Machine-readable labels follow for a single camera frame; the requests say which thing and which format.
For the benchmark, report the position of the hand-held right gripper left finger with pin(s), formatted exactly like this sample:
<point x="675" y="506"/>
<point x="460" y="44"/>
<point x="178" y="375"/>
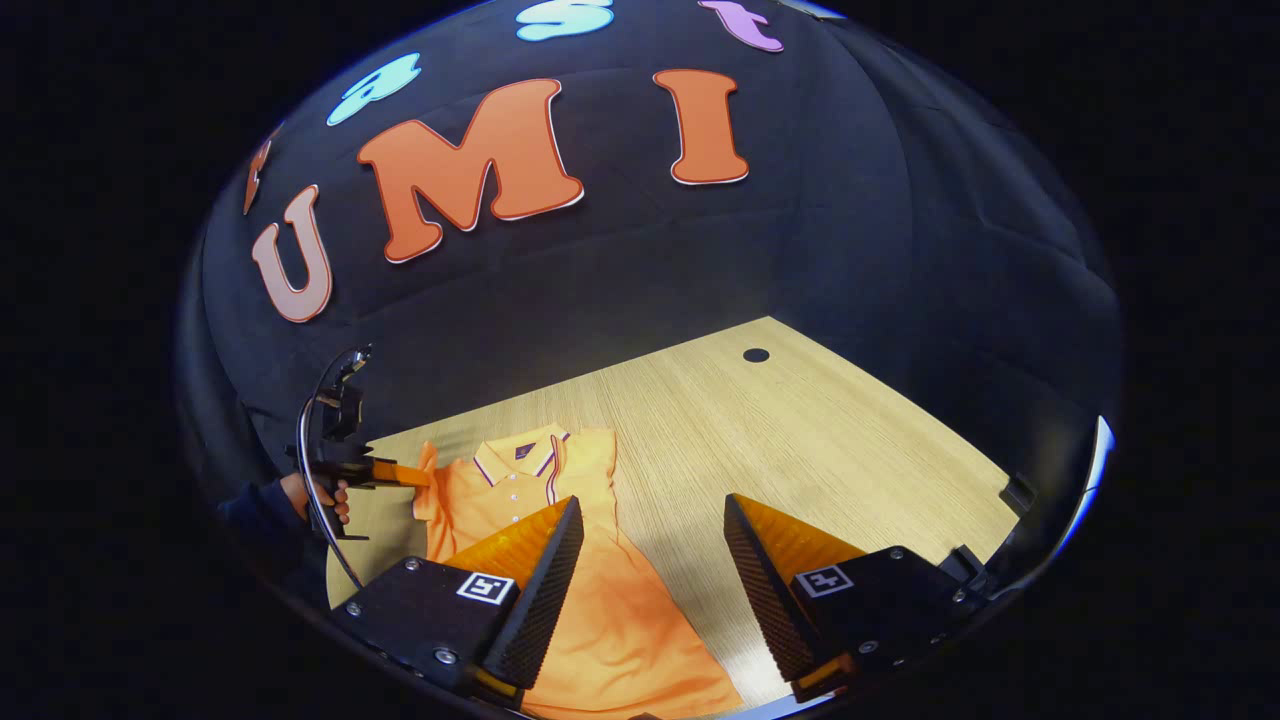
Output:
<point x="545" y="600"/>

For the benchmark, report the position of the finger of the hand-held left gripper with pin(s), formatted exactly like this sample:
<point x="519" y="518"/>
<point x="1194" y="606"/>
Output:
<point x="395" y="474"/>

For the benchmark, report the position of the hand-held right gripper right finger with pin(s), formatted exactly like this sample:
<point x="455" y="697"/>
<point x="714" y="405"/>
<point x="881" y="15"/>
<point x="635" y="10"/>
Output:
<point x="770" y="600"/>

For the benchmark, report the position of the orange polo T-shirt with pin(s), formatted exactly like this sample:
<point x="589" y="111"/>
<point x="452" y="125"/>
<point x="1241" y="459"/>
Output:
<point x="600" y="600"/>

